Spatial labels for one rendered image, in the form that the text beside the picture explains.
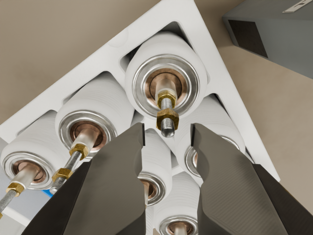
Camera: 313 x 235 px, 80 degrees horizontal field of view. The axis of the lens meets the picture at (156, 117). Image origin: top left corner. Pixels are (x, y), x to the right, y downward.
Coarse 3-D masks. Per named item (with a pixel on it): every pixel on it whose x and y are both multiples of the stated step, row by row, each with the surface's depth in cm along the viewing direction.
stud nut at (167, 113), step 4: (168, 108) 14; (160, 112) 14; (164, 112) 14; (168, 112) 14; (172, 112) 14; (160, 116) 14; (164, 116) 14; (168, 116) 14; (172, 116) 14; (176, 116) 14; (156, 120) 14; (160, 120) 14; (176, 120) 14; (156, 124) 14; (160, 124) 14; (176, 124) 14; (160, 128) 15; (176, 128) 15
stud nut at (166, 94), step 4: (164, 92) 18; (168, 92) 18; (160, 96) 17; (164, 96) 17; (168, 96) 17; (172, 96) 17; (160, 100) 18; (172, 100) 18; (160, 104) 18; (172, 104) 18; (160, 108) 18; (172, 108) 18
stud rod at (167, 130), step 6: (162, 102) 17; (168, 102) 17; (162, 108) 16; (162, 120) 14; (168, 120) 14; (162, 126) 14; (168, 126) 13; (162, 132) 13; (168, 132) 13; (174, 132) 13
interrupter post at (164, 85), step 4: (164, 80) 20; (168, 80) 20; (160, 84) 20; (164, 84) 19; (168, 84) 19; (172, 84) 20; (156, 88) 20; (160, 88) 19; (164, 88) 18; (168, 88) 18; (172, 88) 19; (156, 92) 19; (160, 92) 18; (172, 92) 18; (176, 92) 19; (156, 96) 18; (176, 96) 18; (156, 100) 19; (176, 100) 19
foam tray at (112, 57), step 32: (192, 0) 23; (128, 32) 25; (192, 32) 25; (96, 64) 27; (128, 64) 31; (224, 64) 27; (64, 96) 30; (224, 96) 29; (0, 128) 33; (256, 160) 35
